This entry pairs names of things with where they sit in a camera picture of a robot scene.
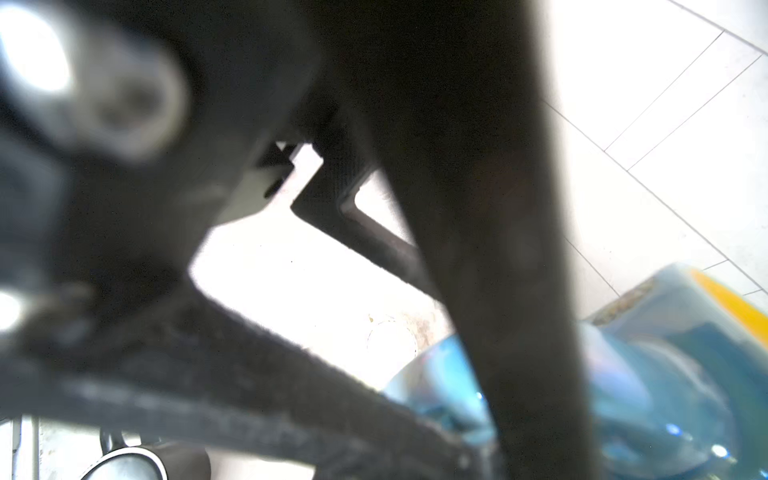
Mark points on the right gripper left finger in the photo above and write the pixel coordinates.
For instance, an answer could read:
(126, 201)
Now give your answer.
(185, 367)

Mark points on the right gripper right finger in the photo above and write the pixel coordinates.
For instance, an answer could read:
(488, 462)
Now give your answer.
(445, 97)

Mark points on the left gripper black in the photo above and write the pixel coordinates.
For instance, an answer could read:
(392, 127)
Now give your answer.
(128, 128)

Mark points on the light blue butterfly mug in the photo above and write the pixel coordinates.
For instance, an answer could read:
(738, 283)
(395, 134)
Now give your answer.
(677, 380)

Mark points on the black mug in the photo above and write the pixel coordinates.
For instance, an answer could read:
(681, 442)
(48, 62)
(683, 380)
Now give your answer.
(152, 459)

